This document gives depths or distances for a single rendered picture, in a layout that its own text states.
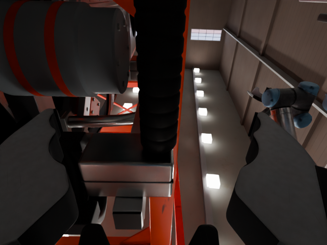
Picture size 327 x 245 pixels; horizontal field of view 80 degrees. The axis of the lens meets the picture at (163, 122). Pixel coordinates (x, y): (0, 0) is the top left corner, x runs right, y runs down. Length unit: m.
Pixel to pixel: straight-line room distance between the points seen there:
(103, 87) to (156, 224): 1.39
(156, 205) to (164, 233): 0.34
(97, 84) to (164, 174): 0.17
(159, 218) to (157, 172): 1.35
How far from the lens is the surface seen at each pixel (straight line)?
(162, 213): 1.49
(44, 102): 0.42
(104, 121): 0.43
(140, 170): 0.19
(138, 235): 1.90
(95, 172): 0.20
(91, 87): 0.31
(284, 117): 0.91
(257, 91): 1.21
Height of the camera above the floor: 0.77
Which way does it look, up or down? 33 degrees up
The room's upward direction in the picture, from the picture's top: 178 degrees counter-clockwise
